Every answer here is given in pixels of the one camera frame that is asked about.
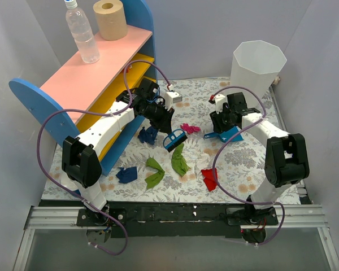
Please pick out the green paper scrap left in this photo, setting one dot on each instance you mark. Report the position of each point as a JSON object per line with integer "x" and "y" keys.
{"x": 155, "y": 178}

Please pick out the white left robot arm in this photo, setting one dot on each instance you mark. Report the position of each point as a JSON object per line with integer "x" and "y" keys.
{"x": 80, "y": 156}

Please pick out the clear plastic water bottle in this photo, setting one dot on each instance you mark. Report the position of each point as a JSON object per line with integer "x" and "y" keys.
{"x": 82, "y": 33}

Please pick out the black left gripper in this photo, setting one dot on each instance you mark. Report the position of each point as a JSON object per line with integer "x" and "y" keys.
{"x": 164, "y": 121}

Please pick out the blue hand brush black bristles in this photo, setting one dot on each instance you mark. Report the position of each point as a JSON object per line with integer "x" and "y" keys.
{"x": 174, "y": 139}

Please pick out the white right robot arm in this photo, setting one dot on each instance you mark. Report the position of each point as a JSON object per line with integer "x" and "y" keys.
{"x": 286, "y": 161}

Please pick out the dark blue paper scrap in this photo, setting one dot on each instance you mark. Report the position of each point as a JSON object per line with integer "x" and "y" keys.
{"x": 126, "y": 175}
{"x": 148, "y": 135}

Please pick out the pink paper scrap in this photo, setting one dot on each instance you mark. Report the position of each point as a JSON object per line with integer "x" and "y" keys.
{"x": 190, "y": 128}

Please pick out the green paper scrap right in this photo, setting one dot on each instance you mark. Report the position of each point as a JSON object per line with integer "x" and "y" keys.
{"x": 178, "y": 162}

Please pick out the dark blue paper scrap lower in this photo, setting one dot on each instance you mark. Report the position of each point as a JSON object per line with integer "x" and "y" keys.
{"x": 126, "y": 175}

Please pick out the blue plastic dustpan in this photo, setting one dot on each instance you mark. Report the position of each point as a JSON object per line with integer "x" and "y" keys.
{"x": 224, "y": 136}

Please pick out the white octagonal waste bin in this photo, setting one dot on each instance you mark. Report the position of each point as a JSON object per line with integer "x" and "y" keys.
{"x": 256, "y": 64}

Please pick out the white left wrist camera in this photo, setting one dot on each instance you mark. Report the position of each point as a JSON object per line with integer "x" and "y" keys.
{"x": 170, "y": 98}

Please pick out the red paper scrap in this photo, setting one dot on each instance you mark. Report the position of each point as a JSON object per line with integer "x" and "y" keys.
{"x": 208, "y": 178}

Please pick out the floral patterned table mat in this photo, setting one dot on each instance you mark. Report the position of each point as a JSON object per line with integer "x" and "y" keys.
{"x": 238, "y": 168}

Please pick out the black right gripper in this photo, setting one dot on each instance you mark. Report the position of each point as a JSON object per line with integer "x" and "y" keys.
{"x": 218, "y": 126}

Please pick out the green paper scrap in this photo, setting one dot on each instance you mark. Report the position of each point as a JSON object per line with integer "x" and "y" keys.
{"x": 155, "y": 178}
{"x": 178, "y": 162}

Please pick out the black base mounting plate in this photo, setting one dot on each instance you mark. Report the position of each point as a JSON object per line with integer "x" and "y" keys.
{"x": 142, "y": 219}

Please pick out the blue wooden shelf unit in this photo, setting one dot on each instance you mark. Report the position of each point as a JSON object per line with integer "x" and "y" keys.
{"x": 94, "y": 87}

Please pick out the white crumpled paper scrap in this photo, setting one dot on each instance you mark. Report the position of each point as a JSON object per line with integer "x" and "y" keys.
{"x": 203, "y": 161}

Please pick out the aluminium rail frame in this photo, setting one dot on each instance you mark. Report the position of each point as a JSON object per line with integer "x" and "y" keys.
{"x": 176, "y": 237}

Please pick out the brown paper roll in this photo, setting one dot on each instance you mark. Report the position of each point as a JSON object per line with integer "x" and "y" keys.
{"x": 110, "y": 17}

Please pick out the dark blue paper scrap upper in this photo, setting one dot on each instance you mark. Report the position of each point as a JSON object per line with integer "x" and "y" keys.
{"x": 148, "y": 135}

